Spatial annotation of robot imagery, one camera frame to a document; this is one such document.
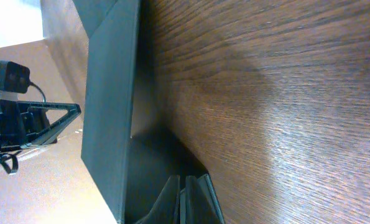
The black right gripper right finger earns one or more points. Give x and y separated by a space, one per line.
199 203

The black box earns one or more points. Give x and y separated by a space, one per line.
126 148

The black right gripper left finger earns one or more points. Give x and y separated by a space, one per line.
166 207

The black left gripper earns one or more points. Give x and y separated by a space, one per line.
25 124

